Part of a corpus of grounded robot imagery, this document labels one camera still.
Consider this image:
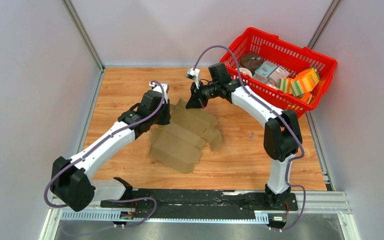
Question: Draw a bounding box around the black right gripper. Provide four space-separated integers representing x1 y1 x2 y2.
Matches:
186 79 220 109

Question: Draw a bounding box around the green orange striped pack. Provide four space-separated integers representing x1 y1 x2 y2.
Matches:
277 77 294 95

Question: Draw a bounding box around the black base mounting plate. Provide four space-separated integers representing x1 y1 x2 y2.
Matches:
99 188 299 220

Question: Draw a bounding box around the orange green striped box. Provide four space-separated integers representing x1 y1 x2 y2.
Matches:
290 67 320 97

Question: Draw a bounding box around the red plastic basket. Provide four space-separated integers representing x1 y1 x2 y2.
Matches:
220 27 337 117

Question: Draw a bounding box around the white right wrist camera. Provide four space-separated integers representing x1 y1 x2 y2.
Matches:
186 68 201 89

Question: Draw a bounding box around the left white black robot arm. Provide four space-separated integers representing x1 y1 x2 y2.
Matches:
44 82 171 212

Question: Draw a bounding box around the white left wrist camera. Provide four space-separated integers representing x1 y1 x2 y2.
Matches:
149 81 170 98

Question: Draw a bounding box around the aluminium frame corner post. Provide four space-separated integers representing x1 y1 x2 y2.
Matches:
61 0 105 73

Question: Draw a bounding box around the grey white small box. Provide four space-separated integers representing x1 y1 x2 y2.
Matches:
268 66 290 86

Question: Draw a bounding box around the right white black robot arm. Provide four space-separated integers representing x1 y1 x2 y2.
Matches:
186 62 302 210

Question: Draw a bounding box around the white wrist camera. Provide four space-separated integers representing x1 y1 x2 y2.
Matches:
149 81 170 98
186 68 201 89

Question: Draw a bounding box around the right aluminium corner post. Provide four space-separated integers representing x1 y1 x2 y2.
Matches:
307 0 342 49

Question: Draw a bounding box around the brown cardboard paper box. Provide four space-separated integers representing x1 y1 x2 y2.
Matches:
148 98 222 174

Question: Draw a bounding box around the brown round packaged item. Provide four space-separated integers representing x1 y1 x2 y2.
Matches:
239 52 263 74

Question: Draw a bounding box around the teal small box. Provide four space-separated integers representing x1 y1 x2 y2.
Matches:
253 60 278 79

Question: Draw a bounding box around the white round container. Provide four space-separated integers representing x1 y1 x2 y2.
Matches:
239 67 253 78

